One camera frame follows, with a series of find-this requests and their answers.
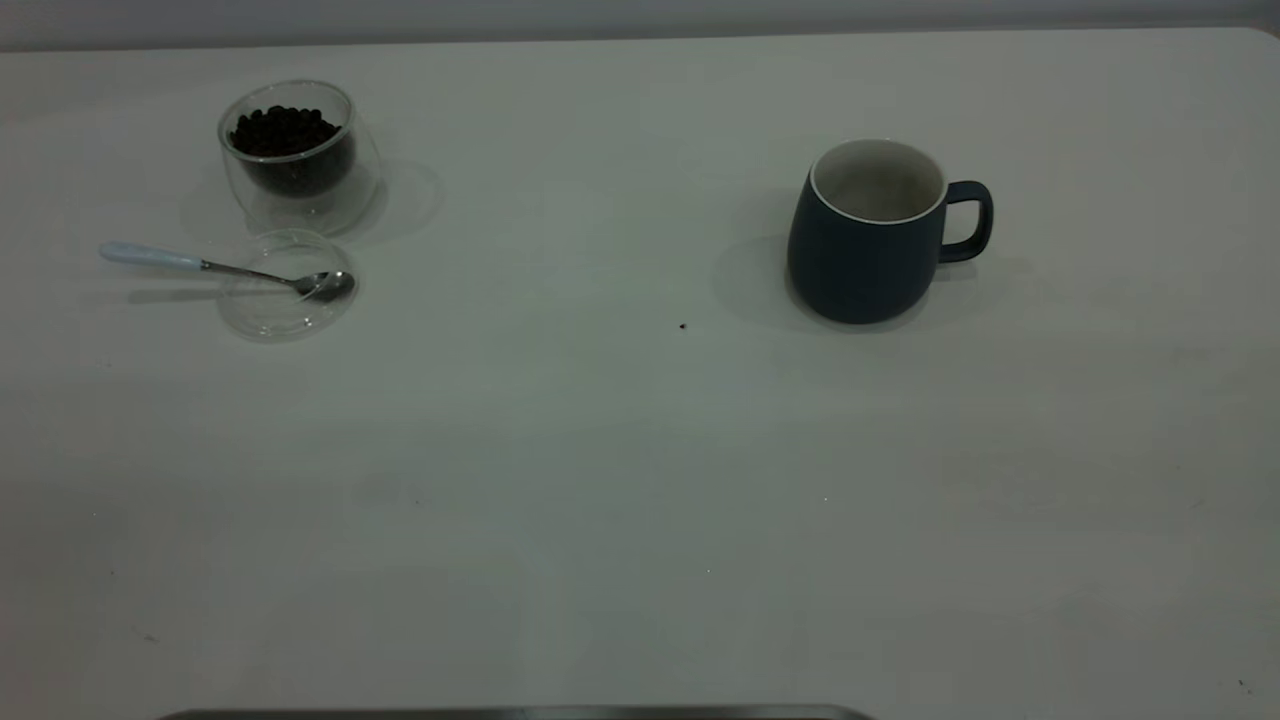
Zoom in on metal spoon with pale handle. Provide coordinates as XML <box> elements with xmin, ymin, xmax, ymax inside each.
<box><xmin>98</xmin><ymin>241</ymin><xmax>356</xmax><ymax>304</ymax></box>

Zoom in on dark coffee beans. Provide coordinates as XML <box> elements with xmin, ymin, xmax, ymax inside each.
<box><xmin>230</xmin><ymin>105</ymin><xmax>356</xmax><ymax>196</ymax></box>

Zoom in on dark blue-grey ceramic mug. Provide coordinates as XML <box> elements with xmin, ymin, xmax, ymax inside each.
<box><xmin>787</xmin><ymin>138</ymin><xmax>994</xmax><ymax>325</ymax></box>

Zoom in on clear glass saucer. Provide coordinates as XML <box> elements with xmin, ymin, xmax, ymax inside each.
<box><xmin>218</xmin><ymin>229</ymin><xmax>358</xmax><ymax>343</ymax></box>

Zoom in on double-wall clear glass cup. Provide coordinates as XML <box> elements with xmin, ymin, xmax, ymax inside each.
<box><xmin>217</xmin><ymin>79</ymin><xmax>383</xmax><ymax>236</ymax></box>

